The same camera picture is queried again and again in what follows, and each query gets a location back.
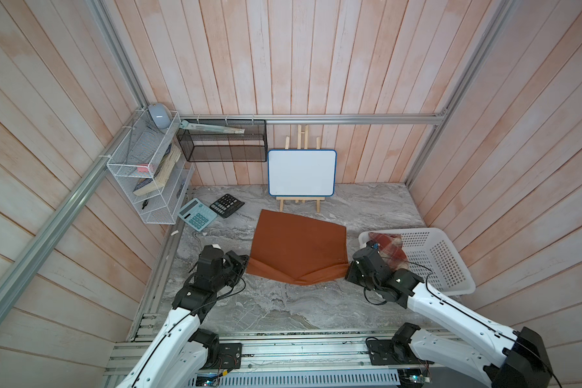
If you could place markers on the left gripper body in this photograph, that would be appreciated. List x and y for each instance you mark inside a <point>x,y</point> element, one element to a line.
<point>233,268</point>

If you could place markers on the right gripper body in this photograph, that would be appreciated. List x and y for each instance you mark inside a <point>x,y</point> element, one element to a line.
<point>355,275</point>

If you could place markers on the red plaid skirt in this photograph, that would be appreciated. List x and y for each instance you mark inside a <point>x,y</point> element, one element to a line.
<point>390,248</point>

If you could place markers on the white plastic basket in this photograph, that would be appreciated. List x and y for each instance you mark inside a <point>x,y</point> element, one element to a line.
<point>433,255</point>

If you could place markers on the rust orange skirt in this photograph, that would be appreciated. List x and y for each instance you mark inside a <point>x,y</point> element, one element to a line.
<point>297,250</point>

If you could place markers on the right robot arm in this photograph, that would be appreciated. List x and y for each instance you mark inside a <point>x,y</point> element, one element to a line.
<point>489,352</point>

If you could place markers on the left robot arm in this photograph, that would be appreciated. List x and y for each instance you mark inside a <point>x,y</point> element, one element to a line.
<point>182,347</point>

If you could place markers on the black calculator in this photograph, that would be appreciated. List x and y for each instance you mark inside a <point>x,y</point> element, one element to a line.
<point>226,206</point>

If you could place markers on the teal calculator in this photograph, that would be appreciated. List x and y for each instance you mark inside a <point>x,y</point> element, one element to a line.
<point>197,215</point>

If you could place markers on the book on shelf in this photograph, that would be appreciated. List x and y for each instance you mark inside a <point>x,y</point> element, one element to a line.
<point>162,175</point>

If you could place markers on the pale green ruler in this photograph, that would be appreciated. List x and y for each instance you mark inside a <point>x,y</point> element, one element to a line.
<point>209,128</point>

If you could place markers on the grey computer mouse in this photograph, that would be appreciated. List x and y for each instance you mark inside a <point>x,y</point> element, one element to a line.
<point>160,116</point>

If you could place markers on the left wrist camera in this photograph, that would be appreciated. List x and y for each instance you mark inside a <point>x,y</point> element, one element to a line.
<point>215,246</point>

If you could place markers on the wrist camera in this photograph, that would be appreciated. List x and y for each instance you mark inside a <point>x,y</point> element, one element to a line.
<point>374,246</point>
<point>215,246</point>

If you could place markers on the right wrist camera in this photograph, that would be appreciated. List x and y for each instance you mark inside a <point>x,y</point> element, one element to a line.
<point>374,246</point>

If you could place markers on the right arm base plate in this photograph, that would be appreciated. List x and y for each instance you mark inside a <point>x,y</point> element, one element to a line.
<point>391,352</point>

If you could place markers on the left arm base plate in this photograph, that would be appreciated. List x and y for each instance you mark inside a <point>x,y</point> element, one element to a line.
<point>225,356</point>

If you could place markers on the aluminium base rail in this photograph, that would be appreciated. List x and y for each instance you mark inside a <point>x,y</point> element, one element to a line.
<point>287,350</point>

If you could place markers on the white board blue frame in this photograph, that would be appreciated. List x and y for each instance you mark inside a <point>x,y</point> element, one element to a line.
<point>302,173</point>

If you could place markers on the black mesh wall basket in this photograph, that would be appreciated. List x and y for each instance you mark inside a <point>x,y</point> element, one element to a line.
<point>251,147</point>

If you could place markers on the white wire shelf rack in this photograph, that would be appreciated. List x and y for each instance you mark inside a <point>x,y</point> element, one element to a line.
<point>151,169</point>

